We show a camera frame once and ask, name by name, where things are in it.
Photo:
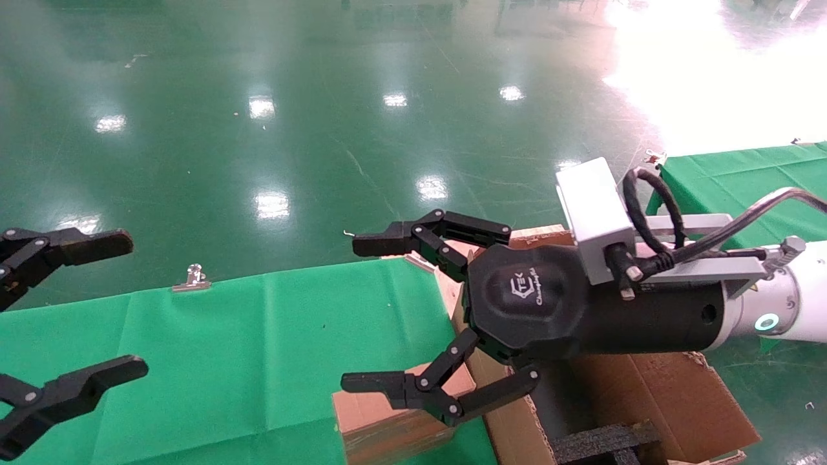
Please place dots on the large green tablecloth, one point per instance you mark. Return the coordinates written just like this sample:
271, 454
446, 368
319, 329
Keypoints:
226, 355

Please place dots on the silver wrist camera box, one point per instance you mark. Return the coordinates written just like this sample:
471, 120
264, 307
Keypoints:
594, 206

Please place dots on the silver camera mount bracket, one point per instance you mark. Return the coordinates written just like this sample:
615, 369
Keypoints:
704, 268

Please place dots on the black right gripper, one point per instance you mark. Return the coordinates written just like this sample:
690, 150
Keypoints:
536, 303

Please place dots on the large open cardboard carton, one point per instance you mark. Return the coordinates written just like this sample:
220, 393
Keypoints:
665, 394

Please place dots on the black foam block insert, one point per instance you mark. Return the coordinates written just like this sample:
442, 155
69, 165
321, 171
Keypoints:
601, 442

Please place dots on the small brown cardboard box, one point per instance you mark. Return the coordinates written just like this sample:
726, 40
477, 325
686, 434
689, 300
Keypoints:
368, 426

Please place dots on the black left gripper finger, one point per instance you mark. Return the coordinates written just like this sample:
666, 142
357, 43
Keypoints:
90, 245
71, 391

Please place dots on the green cloth on side table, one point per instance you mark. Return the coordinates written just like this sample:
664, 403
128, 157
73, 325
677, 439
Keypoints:
743, 181

